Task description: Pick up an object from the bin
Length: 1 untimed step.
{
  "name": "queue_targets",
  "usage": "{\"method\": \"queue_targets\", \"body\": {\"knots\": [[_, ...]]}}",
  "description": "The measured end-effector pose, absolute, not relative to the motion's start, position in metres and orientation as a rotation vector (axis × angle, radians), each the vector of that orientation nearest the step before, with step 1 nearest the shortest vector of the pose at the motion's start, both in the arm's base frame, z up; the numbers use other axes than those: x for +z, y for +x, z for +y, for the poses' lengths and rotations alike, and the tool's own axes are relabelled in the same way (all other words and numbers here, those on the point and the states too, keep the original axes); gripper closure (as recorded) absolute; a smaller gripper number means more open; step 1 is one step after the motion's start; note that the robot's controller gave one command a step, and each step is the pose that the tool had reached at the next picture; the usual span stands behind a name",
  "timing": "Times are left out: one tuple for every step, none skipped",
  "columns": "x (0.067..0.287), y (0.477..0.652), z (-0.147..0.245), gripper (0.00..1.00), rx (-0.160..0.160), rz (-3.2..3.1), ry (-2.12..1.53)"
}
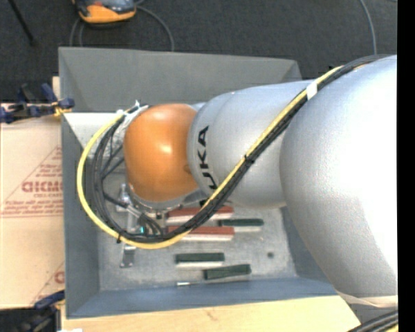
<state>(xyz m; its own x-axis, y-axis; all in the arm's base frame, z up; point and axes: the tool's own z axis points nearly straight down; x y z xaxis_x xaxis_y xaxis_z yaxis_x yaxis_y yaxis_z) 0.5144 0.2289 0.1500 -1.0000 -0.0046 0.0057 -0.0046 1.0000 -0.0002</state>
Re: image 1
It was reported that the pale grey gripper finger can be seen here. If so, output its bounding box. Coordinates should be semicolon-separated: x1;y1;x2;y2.
120;245;137;268

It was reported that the red-brown flat block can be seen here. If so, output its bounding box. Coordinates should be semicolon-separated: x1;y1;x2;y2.
165;205;234;222
165;224;236;242

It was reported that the grey metal bin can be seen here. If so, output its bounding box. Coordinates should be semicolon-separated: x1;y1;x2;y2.
57;46;362;320

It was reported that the dark green flat block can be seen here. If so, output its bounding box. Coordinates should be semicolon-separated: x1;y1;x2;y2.
174;252;226;265
203;264;253;281
216;218;265;228

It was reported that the brown cardboard board, red print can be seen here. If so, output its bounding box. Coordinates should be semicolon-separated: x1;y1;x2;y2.
0;75;67;311

